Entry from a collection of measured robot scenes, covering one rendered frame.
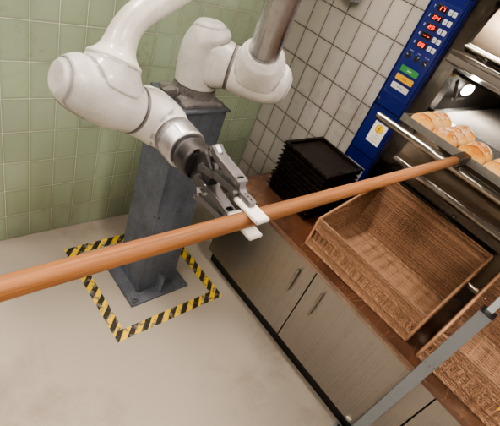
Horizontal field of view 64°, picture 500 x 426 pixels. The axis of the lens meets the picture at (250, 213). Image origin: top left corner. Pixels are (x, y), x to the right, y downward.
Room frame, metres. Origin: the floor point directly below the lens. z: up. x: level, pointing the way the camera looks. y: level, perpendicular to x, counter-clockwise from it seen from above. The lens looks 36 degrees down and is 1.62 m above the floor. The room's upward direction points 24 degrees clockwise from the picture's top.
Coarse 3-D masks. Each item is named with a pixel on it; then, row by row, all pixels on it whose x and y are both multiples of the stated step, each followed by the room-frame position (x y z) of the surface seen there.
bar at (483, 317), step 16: (400, 128) 1.47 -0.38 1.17; (416, 144) 1.42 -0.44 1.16; (464, 176) 1.31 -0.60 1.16; (496, 192) 1.25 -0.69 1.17; (496, 304) 0.97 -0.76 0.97; (480, 320) 0.93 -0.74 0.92; (464, 336) 0.93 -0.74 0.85; (432, 352) 0.94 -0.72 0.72; (448, 352) 0.92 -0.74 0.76; (416, 368) 0.94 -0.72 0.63; (432, 368) 0.92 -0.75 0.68; (400, 384) 0.94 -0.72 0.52; (416, 384) 0.92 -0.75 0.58; (384, 400) 0.93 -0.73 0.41; (368, 416) 0.93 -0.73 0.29
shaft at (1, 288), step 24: (408, 168) 1.05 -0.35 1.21; (432, 168) 1.14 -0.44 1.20; (336, 192) 0.77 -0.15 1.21; (360, 192) 0.84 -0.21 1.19; (240, 216) 0.55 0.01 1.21; (144, 240) 0.41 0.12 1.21; (168, 240) 0.43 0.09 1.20; (192, 240) 0.46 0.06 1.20; (48, 264) 0.31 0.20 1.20; (72, 264) 0.32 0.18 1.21; (96, 264) 0.34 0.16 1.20; (120, 264) 0.36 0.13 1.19; (0, 288) 0.25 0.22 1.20; (24, 288) 0.27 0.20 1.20
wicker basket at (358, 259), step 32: (384, 192) 1.74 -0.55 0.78; (320, 224) 1.41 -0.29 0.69; (352, 224) 1.68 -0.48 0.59; (384, 224) 1.66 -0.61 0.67; (416, 224) 1.62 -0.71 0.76; (448, 224) 1.58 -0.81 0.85; (320, 256) 1.34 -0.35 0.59; (352, 256) 1.27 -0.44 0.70; (384, 256) 1.53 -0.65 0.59; (416, 256) 1.54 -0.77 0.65; (448, 256) 1.50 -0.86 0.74; (480, 256) 1.47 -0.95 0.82; (352, 288) 1.23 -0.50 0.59; (384, 288) 1.18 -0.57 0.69; (416, 288) 1.40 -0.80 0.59; (384, 320) 1.13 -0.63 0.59; (416, 320) 1.09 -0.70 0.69
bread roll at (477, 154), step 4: (468, 144) 1.43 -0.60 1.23; (460, 148) 1.42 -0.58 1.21; (464, 148) 1.41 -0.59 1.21; (468, 148) 1.40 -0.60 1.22; (472, 148) 1.40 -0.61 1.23; (476, 148) 1.40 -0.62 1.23; (480, 148) 1.41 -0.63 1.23; (468, 152) 1.39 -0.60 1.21; (472, 152) 1.39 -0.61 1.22; (476, 152) 1.39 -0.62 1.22; (480, 152) 1.39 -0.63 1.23; (472, 156) 1.38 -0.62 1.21; (476, 156) 1.38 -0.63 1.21; (480, 156) 1.38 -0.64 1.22; (484, 156) 1.39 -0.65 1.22; (476, 160) 1.37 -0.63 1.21; (480, 160) 1.38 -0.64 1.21; (484, 160) 1.38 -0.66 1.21
